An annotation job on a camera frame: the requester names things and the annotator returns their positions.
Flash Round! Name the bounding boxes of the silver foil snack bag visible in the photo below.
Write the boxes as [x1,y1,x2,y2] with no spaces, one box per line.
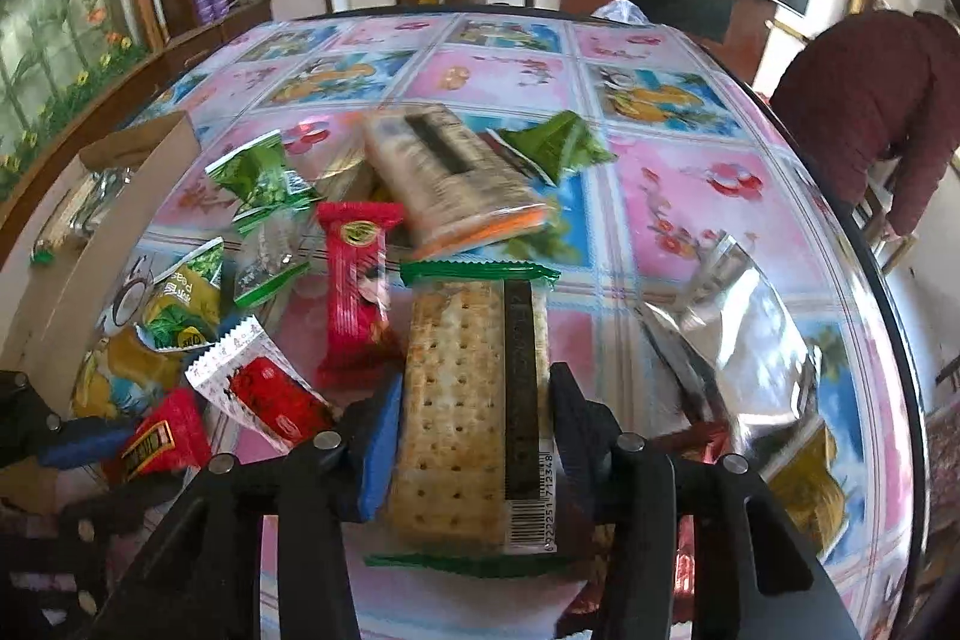
[68,167,137,239]

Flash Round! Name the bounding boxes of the cracker pack with green ends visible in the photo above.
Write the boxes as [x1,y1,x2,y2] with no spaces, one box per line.
[364,260,578,580]

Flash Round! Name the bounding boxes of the gold green snack bag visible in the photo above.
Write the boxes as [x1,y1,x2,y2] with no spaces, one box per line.
[761,419,850,560]

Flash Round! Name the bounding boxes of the red foil candy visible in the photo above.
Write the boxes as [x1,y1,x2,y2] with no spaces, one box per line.
[555,422,727,638]

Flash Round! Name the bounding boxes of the red yellow label packet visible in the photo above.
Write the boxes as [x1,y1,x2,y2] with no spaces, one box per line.
[103,388,212,486]

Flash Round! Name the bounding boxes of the brown cardboard box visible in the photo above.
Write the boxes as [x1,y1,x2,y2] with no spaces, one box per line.
[2,112,200,417]

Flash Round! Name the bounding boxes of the yellow green snack packet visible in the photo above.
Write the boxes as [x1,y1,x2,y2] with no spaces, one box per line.
[135,237,224,353]

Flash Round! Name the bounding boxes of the red white candy packet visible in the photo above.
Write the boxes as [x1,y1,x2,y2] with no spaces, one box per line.
[185,317,335,453]

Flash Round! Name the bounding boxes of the red snack packet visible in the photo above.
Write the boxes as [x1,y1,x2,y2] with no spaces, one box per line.
[316,202,405,390]

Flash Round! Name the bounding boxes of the green pea snack packet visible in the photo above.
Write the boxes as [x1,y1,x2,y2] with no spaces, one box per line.
[233,211,309,308]

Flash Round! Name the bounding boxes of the colourful patterned tablecloth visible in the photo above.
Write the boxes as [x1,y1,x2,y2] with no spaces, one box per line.
[148,10,918,638]

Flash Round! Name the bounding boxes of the orange seaweed cracker pack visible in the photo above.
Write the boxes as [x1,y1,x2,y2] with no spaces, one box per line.
[359,104,553,260]

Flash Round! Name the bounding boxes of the dark green snack packet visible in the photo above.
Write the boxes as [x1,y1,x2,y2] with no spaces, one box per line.
[490,110,619,187]

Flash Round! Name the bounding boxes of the person in maroon jacket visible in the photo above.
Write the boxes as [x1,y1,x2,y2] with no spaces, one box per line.
[770,10,958,236]

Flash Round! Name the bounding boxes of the white plastic bag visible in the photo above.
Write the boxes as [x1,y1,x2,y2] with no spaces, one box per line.
[592,0,649,26]

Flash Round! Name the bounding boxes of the floral wall mural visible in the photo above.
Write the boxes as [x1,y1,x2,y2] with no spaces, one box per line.
[2,0,149,197]

